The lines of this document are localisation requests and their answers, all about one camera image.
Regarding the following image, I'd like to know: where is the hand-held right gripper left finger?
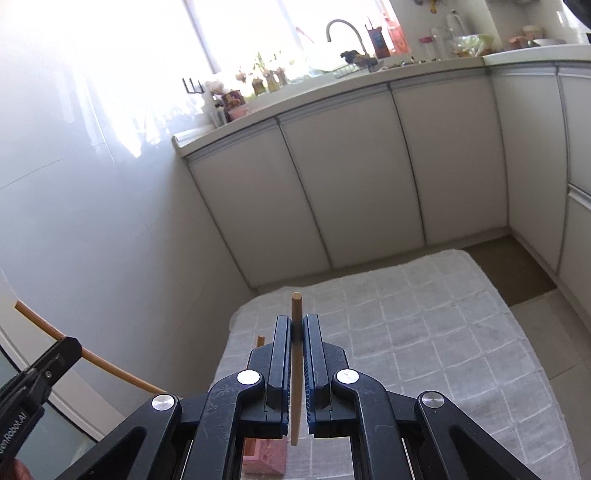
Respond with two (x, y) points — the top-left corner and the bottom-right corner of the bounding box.
(55, 315), (296, 480)

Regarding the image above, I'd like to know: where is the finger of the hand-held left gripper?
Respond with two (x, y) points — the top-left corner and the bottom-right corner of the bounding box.
(0, 337), (83, 403)

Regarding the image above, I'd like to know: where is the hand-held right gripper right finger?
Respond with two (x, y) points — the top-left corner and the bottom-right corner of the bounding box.
(300, 314), (543, 480)

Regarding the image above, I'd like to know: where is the pink plastic basket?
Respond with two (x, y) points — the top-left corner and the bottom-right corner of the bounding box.
(244, 436), (287, 476)

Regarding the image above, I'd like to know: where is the grey checked cloth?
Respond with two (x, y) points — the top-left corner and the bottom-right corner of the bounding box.
(210, 248), (580, 480)

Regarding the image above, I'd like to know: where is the white cabinet door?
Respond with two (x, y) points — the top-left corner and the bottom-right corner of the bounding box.
(184, 117), (332, 289)
(390, 74), (511, 245)
(278, 88), (426, 269)
(489, 65), (571, 278)

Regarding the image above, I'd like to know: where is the brown floor mat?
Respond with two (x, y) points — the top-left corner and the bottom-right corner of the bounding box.
(462, 234), (557, 306)

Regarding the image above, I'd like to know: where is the row of small figurines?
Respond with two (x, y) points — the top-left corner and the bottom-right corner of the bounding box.
(235, 52), (290, 96)

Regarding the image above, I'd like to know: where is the white drawer front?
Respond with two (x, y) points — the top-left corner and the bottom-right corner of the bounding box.
(556, 65), (591, 190)
(558, 185), (591, 324)

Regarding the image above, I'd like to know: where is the brown patterned carton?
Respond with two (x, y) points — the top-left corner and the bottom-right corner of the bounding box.
(366, 24), (387, 59)

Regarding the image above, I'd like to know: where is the kitchen window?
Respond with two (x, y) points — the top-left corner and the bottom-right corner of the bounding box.
(185, 0), (398, 77)

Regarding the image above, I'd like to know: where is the curved metal faucet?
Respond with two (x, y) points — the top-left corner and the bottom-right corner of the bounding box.
(325, 18), (372, 63)

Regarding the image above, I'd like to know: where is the green plastic bag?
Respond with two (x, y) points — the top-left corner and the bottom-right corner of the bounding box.
(455, 34), (496, 59)

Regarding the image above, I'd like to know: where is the clear plastic bottle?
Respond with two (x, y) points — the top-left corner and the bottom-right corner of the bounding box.
(444, 10), (465, 57)

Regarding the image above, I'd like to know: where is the glass panel with curved frame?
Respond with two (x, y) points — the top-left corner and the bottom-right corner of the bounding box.
(0, 268), (155, 464)

